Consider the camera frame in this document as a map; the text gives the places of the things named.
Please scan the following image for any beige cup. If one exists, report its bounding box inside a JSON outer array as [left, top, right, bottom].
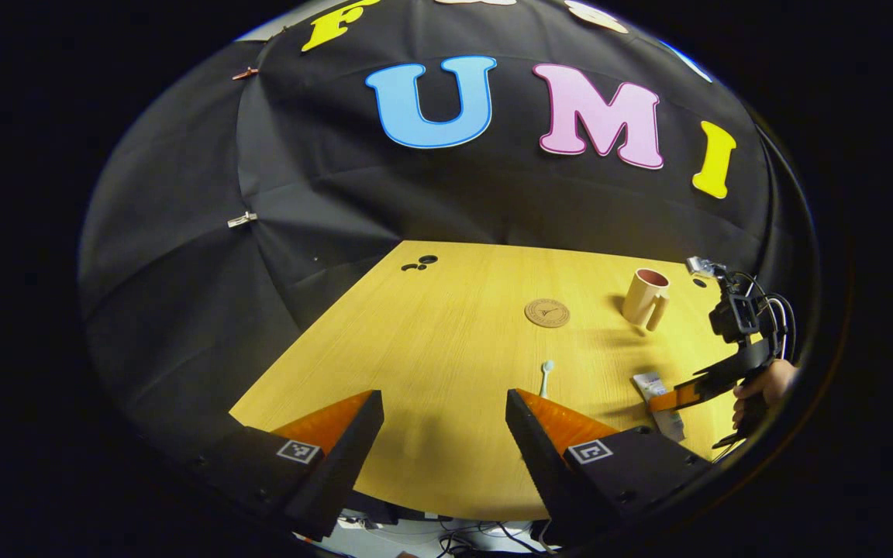
[[622, 268, 671, 332]]

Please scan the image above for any white toothpaste tube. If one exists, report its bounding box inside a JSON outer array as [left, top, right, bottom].
[[633, 372, 686, 443]]

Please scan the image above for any black cable bundle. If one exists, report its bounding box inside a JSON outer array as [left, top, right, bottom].
[[396, 521, 548, 558]]

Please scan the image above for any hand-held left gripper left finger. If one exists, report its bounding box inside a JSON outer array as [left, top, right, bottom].
[[187, 389, 385, 542]]

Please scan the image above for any round brown coaster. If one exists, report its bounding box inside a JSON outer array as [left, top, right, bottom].
[[525, 299, 571, 329]]

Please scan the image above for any black backdrop cloth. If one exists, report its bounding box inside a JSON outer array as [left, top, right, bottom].
[[78, 0, 812, 435]]

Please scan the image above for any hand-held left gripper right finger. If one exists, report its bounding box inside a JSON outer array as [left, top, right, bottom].
[[505, 388, 715, 545]]

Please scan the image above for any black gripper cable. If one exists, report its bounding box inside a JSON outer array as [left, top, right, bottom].
[[737, 270, 798, 361]]

